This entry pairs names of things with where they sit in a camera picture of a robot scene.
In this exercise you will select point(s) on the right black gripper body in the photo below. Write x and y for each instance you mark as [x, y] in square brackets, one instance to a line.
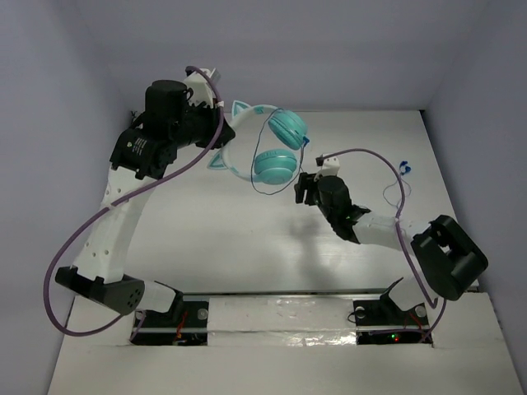
[307, 183]

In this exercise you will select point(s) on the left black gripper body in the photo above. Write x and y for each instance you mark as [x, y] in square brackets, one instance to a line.
[215, 127]

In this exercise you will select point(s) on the teal cat-ear headphones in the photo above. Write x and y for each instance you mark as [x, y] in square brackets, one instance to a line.
[271, 167]

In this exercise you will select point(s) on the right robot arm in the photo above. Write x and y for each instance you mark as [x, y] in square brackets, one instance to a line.
[443, 259]

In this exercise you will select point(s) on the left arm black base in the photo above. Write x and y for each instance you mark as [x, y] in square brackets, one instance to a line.
[184, 324]

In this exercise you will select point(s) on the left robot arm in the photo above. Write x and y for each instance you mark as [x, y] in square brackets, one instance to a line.
[176, 114]

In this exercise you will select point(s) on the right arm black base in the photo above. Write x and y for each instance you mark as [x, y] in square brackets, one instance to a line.
[381, 322]

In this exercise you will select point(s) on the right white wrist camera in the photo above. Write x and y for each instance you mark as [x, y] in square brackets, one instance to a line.
[328, 166]

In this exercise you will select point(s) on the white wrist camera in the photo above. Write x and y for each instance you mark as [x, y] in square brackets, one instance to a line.
[328, 166]
[201, 91]

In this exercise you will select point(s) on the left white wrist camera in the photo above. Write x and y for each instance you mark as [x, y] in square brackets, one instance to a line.
[201, 91]

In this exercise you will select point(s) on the aluminium rail with foil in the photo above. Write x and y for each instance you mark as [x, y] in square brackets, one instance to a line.
[298, 319]

